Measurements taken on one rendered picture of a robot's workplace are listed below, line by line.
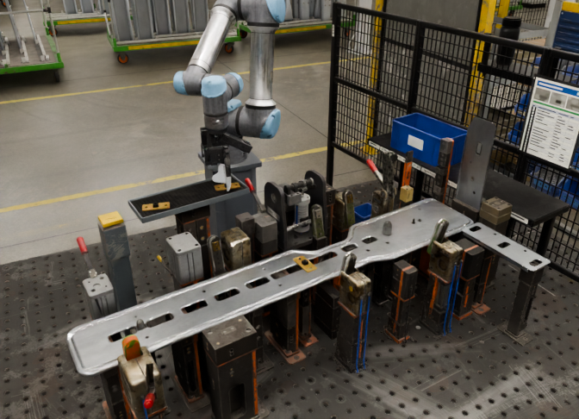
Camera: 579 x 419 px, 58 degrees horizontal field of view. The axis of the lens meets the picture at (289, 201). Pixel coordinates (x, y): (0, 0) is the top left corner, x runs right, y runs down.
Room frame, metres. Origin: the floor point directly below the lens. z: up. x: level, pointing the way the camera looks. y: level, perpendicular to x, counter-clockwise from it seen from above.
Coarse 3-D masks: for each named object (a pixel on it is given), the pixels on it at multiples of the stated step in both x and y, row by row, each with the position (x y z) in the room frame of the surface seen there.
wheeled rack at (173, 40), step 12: (108, 0) 7.61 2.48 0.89; (108, 24) 8.33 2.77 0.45; (108, 36) 8.29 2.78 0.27; (156, 36) 7.97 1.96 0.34; (168, 36) 8.24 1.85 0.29; (180, 36) 8.09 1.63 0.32; (192, 36) 8.14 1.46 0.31; (228, 36) 8.29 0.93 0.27; (240, 36) 8.30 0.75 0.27; (120, 48) 7.62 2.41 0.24; (132, 48) 7.68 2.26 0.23; (144, 48) 7.75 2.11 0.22; (228, 48) 8.34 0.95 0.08; (120, 60) 7.70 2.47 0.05
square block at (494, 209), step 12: (492, 204) 1.63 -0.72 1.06; (504, 204) 1.63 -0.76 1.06; (480, 216) 1.65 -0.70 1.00; (492, 216) 1.61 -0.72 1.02; (504, 216) 1.61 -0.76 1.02; (480, 228) 1.64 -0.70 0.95; (492, 228) 1.60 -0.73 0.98; (504, 228) 1.62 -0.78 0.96; (492, 264) 1.61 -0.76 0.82; (492, 276) 1.62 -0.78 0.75
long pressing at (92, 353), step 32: (416, 224) 1.59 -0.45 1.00; (288, 256) 1.40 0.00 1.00; (384, 256) 1.40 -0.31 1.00; (192, 288) 1.23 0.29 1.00; (224, 288) 1.23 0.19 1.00; (256, 288) 1.23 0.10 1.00; (288, 288) 1.23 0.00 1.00; (96, 320) 1.09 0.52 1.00; (128, 320) 1.10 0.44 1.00; (192, 320) 1.10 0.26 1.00; (224, 320) 1.10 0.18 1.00; (96, 352) 0.98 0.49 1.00
